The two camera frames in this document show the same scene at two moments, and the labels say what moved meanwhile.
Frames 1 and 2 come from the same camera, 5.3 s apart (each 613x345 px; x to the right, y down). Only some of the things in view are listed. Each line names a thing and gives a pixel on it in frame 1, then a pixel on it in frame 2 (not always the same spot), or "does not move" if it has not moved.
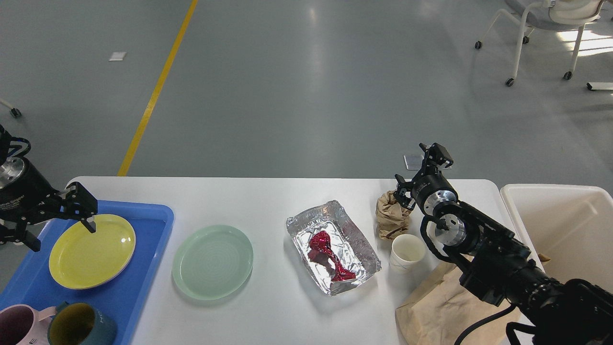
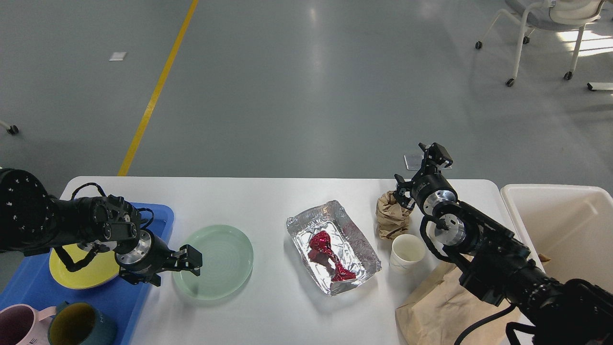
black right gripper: x=428 y=189 does not move
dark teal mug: x=79 y=324 does not move
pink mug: x=21 y=324 does not move
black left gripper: x=30 y=199 to x=151 y=254
